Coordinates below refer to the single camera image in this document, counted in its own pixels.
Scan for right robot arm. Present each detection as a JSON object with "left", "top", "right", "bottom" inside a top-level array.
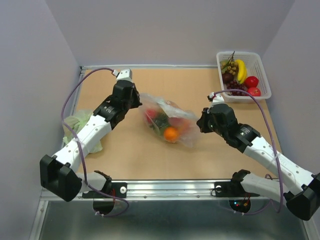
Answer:
[{"left": 196, "top": 103, "right": 320, "bottom": 221}]

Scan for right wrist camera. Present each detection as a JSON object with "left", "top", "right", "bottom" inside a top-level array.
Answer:
[{"left": 207, "top": 92, "right": 225, "bottom": 108}]

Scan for aluminium front rail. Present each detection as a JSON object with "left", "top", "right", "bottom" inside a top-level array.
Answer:
[{"left": 41, "top": 178, "right": 278, "bottom": 201}]

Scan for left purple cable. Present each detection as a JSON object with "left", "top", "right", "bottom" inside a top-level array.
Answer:
[{"left": 60, "top": 67, "right": 130, "bottom": 218}]

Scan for red apple upper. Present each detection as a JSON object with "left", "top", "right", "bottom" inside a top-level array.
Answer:
[{"left": 244, "top": 76, "right": 259, "bottom": 89}]

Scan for clear plastic fruit bag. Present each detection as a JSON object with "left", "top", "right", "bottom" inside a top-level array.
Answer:
[{"left": 139, "top": 93, "right": 200, "bottom": 148}]

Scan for yellow banana bunch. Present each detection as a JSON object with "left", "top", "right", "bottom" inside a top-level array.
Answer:
[{"left": 235, "top": 59, "right": 247, "bottom": 84}]

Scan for longan bunch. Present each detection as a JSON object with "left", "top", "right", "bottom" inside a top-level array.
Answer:
[{"left": 219, "top": 51, "right": 238, "bottom": 76}]

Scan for red apple in bag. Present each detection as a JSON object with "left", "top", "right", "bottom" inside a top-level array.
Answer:
[{"left": 144, "top": 108, "right": 158, "bottom": 124}]

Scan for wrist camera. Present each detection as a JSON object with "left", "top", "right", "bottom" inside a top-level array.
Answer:
[
  {"left": 112, "top": 68, "right": 133, "bottom": 82},
  {"left": 207, "top": 92, "right": 225, "bottom": 108}
]

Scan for dark mangosteen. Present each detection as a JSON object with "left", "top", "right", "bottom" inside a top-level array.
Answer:
[{"left": 221, "top": 72, "right": 234, "bottom": 84}]

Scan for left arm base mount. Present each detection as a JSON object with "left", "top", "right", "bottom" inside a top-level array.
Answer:
[{"left": 81, "top": 182, "right": 128, "bottom": 199}]

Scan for red apple lower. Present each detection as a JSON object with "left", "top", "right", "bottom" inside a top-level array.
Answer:
[{"left": 246, "top": 87, "right": 262, "bottom": 97}]

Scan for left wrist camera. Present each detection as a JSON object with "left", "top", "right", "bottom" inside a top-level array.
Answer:
[{"left": 112, "top": 68, "right": 133, "bottom": 82}]

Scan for orange fruit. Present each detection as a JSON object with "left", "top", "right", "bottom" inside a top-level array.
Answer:
[{"left": 163, "top": 126, "right": 179, "bottom": 143}]

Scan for small pineapple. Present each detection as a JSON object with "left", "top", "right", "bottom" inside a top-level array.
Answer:
[{"left": 150, "top": 113, "right": 171, "bottom": 136}]

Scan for dark purple grapes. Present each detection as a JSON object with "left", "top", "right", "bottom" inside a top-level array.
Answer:
[{"left": 226, "top": 80, "right": 247, "bottom": 97}]

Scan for pink peach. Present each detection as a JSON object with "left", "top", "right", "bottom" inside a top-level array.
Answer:
[{"left": 169, "top": 117, "right": 191, "bottom": 134}]

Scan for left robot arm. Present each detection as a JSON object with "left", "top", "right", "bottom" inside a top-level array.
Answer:
[{"left": 39, "top": 80, "right": 141, "bottom": 202}]

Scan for green plastic bag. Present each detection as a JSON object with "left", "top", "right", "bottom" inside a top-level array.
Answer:
[{"left": 62, "top": 109, "right": 93, "bottom": 144}]

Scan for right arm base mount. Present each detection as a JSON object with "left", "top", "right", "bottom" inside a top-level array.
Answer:
[{"left": 210, "top": 180, "right": 238, "bottom": 198}]

